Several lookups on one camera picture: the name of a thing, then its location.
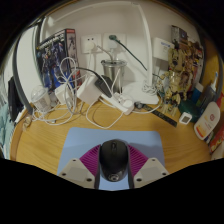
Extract small white cube clock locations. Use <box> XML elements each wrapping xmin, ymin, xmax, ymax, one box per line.
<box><xmin>178</xmin><ymin>111</ymin><xmax>194</xmax><ymax>126</ymax></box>

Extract black bag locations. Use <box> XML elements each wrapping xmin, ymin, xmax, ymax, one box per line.
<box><xmin>7</xmin><ymin>76</ymin><xmax>26</xmax><ymax>123</ymax></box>

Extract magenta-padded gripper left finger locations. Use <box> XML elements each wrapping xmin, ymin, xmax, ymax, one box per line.
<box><xmin>57</xmin><ymin>143</ymin><xmax>102</xmax><ymax>190</ymax></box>

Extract black ruler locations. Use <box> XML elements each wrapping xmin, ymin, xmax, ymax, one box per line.
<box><xmin>151</xmin><ymin>108</ymin><xmax>179</xmax><ymax>128</ymax></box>

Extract large white charger block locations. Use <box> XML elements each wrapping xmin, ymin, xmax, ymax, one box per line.
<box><xmin>76</xmin><ymin>75</ymin><xmax>103</xmax><ymax>106</ymax></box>

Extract brown tree creature figurine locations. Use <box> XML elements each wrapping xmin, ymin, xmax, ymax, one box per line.
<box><xmin>159</xmin><ymin>46</ymin><xmax>188</xmax><ymax>118</ymax></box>

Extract clear plastic cup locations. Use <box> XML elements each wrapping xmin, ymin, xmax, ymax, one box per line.
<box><xmin>30</xmin><ymin>84</ymin><xmax>53</xmax><ymax>113</ymax></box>

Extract white charging cable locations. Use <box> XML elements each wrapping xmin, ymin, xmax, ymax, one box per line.
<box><xmin>24</xmin><ymin>56</ymin><xmax>116</xmax><ymax>130</ymax></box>

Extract white red-pump lotion bottle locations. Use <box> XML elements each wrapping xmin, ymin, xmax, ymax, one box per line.
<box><xmin>193</xmin><ymin>101</ymin><xmax>222</xmax><ymax>141</ymax></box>

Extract light blue mouse pad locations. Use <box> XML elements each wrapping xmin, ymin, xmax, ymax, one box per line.
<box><xmin>56</xmin><ymin>126</ymin><xmax>166</xmax><ymax>192</ymax></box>

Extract colourful figure box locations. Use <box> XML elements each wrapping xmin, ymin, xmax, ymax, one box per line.
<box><xmin>170</xmin><ymin>24</ymin><xmax>205</xmax><ymax>98</ymax></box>

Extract stainless steel cup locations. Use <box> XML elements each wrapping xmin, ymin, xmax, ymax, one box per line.
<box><xmin>100</xmin><ymin>59</ymin><xmax>128</xmax><ymax>94</ymax></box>

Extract white power strip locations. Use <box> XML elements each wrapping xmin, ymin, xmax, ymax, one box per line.
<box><xmin>99</xmin><ymin>91</ymin><xmax>135</xmax><ymax>116</ymax></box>

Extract dark green round container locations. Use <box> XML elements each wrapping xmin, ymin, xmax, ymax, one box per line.
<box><xmin>177</xmin><ymin>99</ymin><xmax>201</xmax><ymax>124</ymax></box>

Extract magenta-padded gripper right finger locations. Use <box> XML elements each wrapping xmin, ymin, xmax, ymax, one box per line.
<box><xmin>126</xmin><ymin>144</ymin><xmax>170</xmax><ymax>190</ymax></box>

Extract black computer mouse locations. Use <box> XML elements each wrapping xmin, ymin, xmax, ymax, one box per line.
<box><xmin>98</xmin><ymin>139</ymin><xmax>130</xmax><ymax>183</ymax></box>

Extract black power adapter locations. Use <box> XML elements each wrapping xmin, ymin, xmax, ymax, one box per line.
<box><xmin>94</xmin><ymin>75</ymin><xmax>114</xmax><ymax>99</ymax></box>

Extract white desk lamp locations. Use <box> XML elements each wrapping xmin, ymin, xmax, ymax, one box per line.
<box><xmin>43</xmin><ymin>1</ymin><xmax>160</xmax><ymax>106</ymax></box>

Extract blue robot model kit box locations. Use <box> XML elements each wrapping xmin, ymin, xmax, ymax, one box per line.
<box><xmin>35</xmin><ymin>28</ymin><xmax>81</xmax><ymax>92</ymax></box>

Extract dark green plug cable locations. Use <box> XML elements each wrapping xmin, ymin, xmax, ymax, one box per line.
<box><xmin>108</xmin><ymin>34</ymin><xmax>149</xmax><ymax>72</ymax></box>

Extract white wall-mounted box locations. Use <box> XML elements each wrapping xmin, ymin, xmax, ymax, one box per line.
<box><xmin>151</xmin><ymin>37</ymin><xmax>174</xmax><ymax>62</ymax></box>

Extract small white charger block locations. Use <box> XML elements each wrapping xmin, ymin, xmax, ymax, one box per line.
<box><xmin>54</xmin><ymin>83</ymin><xmax>71</xmax><ymax>106</ymax></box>

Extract white wall socket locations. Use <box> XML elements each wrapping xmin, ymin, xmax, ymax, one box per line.
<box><xmin>102</xmin><ymin>32</ymin><xmax>128</xmax><ymax>52</ymax></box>
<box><xmin>80</xmin><ymin>34</ymin><xmax>102</xmax><ymax>54</ymax></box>

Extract teal cloth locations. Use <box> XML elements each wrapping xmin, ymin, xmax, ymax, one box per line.
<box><xmin>0</xmin><ymin>103</ymin><xmax>16</xmax><ymax>158</ymax></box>

